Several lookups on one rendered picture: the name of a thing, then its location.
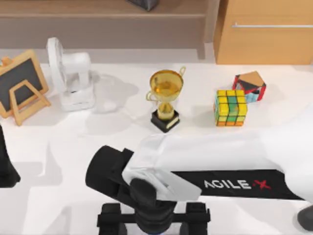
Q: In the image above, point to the colourful puzzle cube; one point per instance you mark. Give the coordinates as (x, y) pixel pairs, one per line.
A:
(231, 109)

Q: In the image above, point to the gold trophy with black base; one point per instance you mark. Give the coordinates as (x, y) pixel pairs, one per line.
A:
(165, 98)

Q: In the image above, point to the white desk fan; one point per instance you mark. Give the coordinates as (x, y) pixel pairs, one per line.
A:
(73, 80)

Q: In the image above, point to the wooden framed blackboard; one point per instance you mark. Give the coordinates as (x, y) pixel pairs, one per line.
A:
(20, 83)

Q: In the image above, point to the wooden cupboard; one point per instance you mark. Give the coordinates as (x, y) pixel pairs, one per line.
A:
(264, 44)

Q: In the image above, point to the wooden open shelf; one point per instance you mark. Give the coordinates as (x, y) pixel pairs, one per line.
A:
(102, 29)

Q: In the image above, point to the dark object on shelf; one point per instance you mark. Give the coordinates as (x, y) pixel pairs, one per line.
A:
(141, 4)

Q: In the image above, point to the wooden drawer front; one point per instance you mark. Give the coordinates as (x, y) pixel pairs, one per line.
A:
(271, 14)

